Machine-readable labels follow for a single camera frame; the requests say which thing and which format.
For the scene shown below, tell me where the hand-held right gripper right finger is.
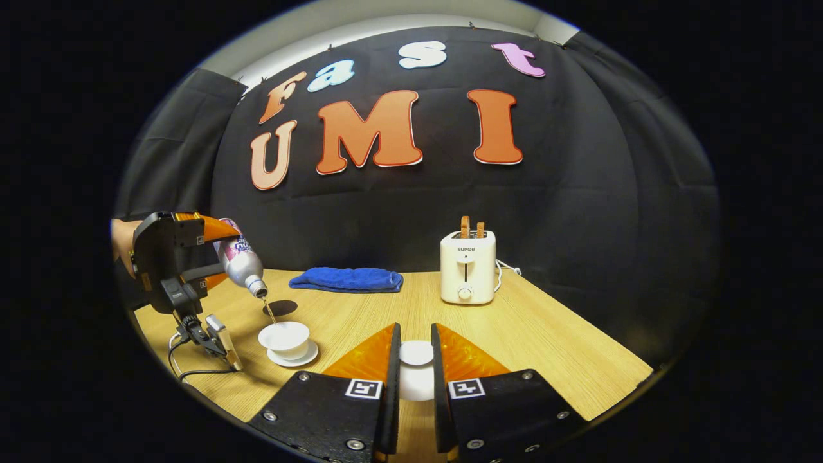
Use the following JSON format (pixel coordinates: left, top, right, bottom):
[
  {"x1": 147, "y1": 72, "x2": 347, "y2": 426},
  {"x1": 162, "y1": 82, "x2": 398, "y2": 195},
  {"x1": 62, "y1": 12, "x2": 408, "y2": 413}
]
[{"x1": 431, "y1": 323, "x2": 589, "y2": 463}]

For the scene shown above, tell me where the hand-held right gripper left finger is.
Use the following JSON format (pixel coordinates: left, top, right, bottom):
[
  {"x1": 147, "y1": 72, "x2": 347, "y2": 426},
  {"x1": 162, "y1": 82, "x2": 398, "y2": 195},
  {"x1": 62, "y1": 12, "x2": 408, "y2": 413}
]
[{"x1": 248, "y1": 323, "x2": 402, "y2": 463}]

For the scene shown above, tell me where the silver water bottle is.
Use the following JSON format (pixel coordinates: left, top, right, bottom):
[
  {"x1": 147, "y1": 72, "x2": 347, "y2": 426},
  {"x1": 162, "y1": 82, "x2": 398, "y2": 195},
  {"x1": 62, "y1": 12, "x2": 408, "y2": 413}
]
[{"x1": 214, "y1": 219, "x2": 268, "y2": 298}]

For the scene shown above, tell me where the white teacup lid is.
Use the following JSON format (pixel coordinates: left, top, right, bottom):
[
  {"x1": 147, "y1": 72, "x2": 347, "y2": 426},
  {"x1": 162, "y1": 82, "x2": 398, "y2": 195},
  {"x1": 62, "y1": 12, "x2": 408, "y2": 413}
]
[{"x1": 399, "y1": 340, "x2": 436, "y2": 402}]

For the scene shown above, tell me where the white teacup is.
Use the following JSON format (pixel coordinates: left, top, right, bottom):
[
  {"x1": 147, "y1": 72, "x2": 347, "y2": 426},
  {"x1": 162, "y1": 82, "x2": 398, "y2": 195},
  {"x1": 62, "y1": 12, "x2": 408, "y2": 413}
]
[{"x1": 258, "y1": 321, "x2": 311, "y2": 361}]

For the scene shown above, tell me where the white saucer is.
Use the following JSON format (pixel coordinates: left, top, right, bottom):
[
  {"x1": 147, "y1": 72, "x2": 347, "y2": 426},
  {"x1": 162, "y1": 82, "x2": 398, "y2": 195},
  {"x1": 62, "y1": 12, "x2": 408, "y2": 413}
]
[{"x1": 267, "y1": 340, "x2": 320, "y2": 368}]

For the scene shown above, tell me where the blue towel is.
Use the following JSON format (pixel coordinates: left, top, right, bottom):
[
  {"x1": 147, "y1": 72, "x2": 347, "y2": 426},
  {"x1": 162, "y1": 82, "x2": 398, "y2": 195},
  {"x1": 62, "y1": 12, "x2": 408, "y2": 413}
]
[{"x1": 289, "y1": 267, "x2": 404, "y2": 294}]

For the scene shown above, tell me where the white toaster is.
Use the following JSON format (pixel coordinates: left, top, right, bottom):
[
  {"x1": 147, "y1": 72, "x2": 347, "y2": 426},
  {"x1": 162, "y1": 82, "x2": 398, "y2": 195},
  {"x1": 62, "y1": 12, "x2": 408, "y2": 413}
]
[{"x1": 440, "y1": 230, "x2": 496, "y2": 305}]

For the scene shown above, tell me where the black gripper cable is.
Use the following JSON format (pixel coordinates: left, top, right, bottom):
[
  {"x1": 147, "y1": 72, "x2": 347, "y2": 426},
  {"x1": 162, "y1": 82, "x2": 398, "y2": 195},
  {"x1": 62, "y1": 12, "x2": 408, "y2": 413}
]
[{"x1": 168, "y1": 331, "x2": 235, "y2": 381}]

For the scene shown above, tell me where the white toaster cable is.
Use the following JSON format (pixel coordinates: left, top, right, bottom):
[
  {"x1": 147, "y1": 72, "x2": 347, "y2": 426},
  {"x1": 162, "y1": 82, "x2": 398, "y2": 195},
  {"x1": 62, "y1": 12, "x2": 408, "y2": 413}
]
[{"x1": 494, "y1": 259, "x2": 523, "y2": 293}]

